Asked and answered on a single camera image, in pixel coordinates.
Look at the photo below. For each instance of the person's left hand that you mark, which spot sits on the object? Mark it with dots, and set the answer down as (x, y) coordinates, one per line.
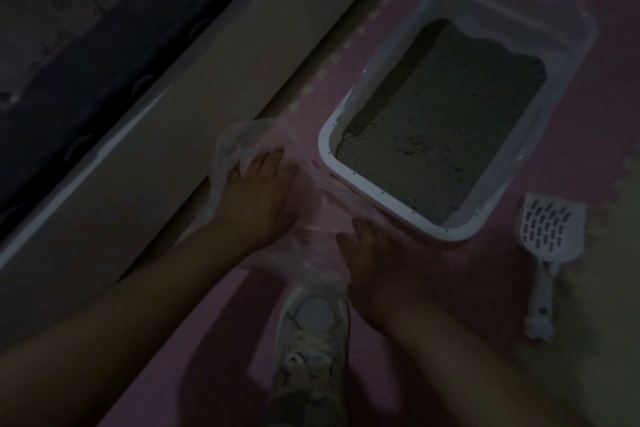
(260, 201)

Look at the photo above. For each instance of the person's right hand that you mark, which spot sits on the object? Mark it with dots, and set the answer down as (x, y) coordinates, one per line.
(385, 276)

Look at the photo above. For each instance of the clear plastic bag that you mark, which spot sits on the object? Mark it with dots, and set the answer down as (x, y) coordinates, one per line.
(320, 221)

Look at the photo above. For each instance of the white slotted litter scoop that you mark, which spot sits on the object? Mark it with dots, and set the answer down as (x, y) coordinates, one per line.
(550, 226)

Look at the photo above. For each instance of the white cat litter tray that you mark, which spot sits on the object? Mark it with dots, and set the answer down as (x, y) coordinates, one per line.
(550, 6)

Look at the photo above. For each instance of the person's left forearm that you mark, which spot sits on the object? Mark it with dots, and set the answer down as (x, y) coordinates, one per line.
(125, 331)

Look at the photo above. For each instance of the person's right forearm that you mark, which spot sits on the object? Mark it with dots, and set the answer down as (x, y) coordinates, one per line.
(465, 376)

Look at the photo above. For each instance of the white sneaker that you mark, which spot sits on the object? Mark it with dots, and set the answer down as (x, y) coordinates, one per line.
(310, 341)

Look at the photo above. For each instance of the pink foam floor mat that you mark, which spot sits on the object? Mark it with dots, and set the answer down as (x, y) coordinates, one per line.
(575, 116)

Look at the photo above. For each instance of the mattress with pink floral sheet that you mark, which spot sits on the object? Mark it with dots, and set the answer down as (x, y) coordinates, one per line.
(75, 16)

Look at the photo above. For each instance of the white bed frame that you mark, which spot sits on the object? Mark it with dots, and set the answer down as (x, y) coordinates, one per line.
(175, 141)

